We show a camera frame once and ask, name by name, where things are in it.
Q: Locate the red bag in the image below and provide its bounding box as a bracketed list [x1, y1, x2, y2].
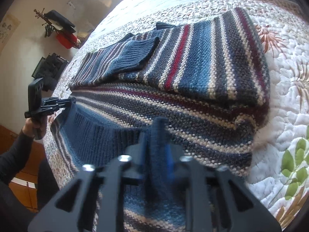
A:
[56, 32, 79, 49]

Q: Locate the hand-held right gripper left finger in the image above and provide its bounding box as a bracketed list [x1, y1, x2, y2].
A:
[27, 134, 149, 232]

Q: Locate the person's left forearm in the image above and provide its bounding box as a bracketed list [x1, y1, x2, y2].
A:
[0, 129, 35, 186]

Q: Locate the black jacket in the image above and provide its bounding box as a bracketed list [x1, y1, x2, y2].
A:
[45, 10, 76, 33]

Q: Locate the person's left hand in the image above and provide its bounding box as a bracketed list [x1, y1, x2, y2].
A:
[22, 118, 49, 139]

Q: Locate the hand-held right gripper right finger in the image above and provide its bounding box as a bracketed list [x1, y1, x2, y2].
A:
[166, 135, 282, 232]

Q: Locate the wooden coat rack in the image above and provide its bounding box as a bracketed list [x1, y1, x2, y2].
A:
[34, 8, 81, 50]

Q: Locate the wall picture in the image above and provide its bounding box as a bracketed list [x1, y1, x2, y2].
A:
[0, 14, 21, 46]

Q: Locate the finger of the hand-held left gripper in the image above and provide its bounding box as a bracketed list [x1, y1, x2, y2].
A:
[40, 103, 73, 114]
[41, 97, 76, 105]

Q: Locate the floral quilted bedspread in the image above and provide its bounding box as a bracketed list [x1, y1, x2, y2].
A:
[43, 0, 309, 232]

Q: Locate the striped knit sweater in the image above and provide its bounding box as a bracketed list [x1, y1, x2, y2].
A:
[49, 7, 271, 232]

